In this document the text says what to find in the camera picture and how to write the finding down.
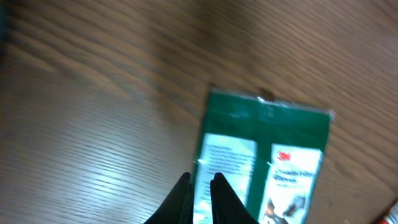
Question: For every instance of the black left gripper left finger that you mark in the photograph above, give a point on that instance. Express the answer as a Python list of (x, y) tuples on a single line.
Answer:
[(177, 208)]

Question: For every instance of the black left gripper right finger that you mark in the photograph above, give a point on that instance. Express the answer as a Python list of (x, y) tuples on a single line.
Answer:
[(226, 205)]

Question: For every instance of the green white package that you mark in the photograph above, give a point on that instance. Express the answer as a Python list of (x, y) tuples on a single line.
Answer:
[(270, 152)]

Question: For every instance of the red stick sachet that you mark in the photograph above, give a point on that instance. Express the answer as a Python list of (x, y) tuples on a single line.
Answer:
[(390, 216)]

